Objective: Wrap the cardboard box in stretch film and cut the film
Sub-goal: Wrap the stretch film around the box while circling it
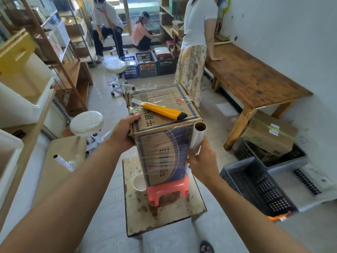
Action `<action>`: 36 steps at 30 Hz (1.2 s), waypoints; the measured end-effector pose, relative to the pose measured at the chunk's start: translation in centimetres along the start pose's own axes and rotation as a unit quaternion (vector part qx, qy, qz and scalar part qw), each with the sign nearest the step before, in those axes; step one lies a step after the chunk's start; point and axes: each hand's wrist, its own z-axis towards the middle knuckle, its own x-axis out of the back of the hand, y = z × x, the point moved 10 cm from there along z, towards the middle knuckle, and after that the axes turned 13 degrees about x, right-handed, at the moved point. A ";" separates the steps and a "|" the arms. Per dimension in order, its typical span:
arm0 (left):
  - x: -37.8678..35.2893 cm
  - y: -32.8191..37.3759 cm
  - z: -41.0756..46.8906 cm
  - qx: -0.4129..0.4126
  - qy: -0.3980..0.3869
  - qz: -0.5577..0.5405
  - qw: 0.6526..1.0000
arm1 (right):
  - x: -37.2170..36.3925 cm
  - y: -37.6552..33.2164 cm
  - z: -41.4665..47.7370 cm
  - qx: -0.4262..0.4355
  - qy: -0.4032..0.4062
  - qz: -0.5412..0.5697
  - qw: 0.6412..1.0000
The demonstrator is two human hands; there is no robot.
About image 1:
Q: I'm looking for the person's right hand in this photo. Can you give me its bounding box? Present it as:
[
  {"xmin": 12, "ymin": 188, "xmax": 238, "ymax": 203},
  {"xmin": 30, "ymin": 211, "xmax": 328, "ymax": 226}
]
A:
[{"xmin": 185, "ymin": 137, "xmax": 220, "ymax": 186}]

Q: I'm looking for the person's left hand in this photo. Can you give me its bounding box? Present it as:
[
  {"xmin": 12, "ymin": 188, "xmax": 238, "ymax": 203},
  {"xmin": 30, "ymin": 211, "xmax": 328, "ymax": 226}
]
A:
[{"xmin": 109, "ymin": 113, "xmax": 142, "ymax": 153}]

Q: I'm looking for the stretch film roll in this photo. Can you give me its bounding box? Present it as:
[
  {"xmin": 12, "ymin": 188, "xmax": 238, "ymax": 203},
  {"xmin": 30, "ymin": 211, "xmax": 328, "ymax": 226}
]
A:
[{"xmin": 184, "ymin": 121, "xmax": 208, "ymax": 174}]

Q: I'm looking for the blue printed cardboard box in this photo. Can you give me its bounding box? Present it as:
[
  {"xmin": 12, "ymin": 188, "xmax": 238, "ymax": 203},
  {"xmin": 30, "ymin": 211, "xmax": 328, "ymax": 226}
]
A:
[{"xmin": 125, "ymin": 84, "xmax": 204, "ymax": 187}]

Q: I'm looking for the person's right forearm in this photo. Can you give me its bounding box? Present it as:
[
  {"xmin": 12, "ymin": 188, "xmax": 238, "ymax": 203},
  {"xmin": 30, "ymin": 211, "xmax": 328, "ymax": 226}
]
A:
[{"xmin": 208, "ymin": 174, "xmax": 311, "ymax": 253}]

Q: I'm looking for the person's left forearm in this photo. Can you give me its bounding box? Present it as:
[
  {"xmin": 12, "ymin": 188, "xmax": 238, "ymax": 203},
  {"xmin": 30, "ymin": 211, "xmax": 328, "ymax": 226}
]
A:
[{"xmin": 0, "ymin": 141, "xmax": 127, "ymax": 253}]

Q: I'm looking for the taped brown carton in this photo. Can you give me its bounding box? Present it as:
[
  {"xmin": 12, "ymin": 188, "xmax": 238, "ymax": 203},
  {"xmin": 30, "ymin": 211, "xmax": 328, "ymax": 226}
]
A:
[{"xmin": 241, "ymin": 110, "xmax": 298, "ymax": 157}]

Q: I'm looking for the person's right foot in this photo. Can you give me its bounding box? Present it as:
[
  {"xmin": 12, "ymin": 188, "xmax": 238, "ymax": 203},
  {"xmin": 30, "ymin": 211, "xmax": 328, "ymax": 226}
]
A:
[{"xmin": 199, "ymin": 240, "xmax": 215, "ymax": 253}]

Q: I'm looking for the pink red box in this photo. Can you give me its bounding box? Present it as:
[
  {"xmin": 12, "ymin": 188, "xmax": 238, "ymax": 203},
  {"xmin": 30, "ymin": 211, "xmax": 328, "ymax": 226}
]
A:
[{"xmin": 154, "ymin": 46, "xmax": 172, "ymax": 60}]

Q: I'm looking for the black plastic crate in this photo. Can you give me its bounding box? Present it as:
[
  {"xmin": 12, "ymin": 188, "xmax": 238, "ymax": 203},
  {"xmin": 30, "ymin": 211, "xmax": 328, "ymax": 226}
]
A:
[
  {"xmin": 233, "ymin": 139, "xmax": 307, "ymax": 168},
  {"xmin": 136, "ymin": 51, "xmax": 158, "ymax": 79},
  {"xmin": 220, "ymin": 156, "xmax": 299, "ymax": 218},
  {"xmin": 155, "ymin": 56, "xmax": 176, "ymax": 76}
]

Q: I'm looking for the pink plastic stool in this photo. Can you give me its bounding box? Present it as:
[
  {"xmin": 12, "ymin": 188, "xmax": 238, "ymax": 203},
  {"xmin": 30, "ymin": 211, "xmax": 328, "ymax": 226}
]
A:
[{"xmin": 146, "ymin": 173, "xmax": 191, "ymax": 207}]

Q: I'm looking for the yellow utility knife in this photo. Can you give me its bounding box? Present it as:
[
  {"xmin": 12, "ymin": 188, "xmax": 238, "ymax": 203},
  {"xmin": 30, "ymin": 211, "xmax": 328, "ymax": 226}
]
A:
[{"xmin": 131, "ymin": 98, "xmax": 188, "ymax": 121}]

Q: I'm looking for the white paper cup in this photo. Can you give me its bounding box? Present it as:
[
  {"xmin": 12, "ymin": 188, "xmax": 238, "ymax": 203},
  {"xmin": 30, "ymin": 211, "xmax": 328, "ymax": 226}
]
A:
[{"xmin": 132, "ymin": 172, "xmax": 148, "ymax": 192}]

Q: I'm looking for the thin white roll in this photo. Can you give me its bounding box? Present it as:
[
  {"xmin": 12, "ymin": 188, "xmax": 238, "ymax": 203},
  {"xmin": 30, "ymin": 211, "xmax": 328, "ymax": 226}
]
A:
[{"xmin": 52, "ymin": 154, "xmax": 75, "ymax": 172}]

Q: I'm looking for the blue plastic crate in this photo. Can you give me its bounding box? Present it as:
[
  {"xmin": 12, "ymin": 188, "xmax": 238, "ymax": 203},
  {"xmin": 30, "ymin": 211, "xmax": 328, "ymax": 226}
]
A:
[{"xmin": 120, "ymin": 56, "xmax": 139, "ymax": 80}]

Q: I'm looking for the worn white square table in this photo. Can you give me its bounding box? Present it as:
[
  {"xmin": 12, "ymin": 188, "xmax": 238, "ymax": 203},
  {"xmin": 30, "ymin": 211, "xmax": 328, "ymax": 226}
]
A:
[{"xmin": 122, "ymin": 156, "xmax": 208, "ymax": 238}]

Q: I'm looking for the light wooden shelf unit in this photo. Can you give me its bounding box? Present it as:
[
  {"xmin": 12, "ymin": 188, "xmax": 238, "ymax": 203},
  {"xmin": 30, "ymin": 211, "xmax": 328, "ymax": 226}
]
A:
[{"xmin": 0, "ymin": 28, "xmax": 89, "ymax": 231}]

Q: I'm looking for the brown wooden ladder shelf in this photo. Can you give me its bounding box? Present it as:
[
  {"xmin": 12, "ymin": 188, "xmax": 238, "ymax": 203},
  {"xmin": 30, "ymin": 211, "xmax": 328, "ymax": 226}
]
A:
[{"xmin": 18, "ymin": 0, "xmax": 94, "ymax": 117}]

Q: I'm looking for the orange plastic tool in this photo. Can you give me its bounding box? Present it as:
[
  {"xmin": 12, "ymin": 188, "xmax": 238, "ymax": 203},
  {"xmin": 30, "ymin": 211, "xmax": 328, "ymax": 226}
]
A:
[{"xmin": 268, "ymin": 210, "xmax": 293, "ymax": 222}]

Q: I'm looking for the brown wooden table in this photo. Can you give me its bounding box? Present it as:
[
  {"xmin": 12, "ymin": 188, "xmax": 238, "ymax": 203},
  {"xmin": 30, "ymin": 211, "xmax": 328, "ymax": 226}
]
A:
[{"xmin": 204, "ymin": 40, "xmax": 314, "ymax": 151}]

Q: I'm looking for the white bin yellow lid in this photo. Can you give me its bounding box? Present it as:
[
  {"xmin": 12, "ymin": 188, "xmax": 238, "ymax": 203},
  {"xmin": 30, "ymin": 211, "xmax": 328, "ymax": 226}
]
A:
[
  {"xmin": 0, "ymin": 129, "xmax": 25, "ymax": 208},
  {"xmin": 0, "ymin": 33, "xmax": 56, "ymax": 122}
]

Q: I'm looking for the wooden shelf with cartons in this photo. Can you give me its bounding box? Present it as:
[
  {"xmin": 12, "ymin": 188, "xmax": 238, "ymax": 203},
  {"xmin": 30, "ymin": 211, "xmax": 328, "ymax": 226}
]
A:
[{"xmin": 159, "ymin": 0, "xmax": 191, "ymax": 52}]

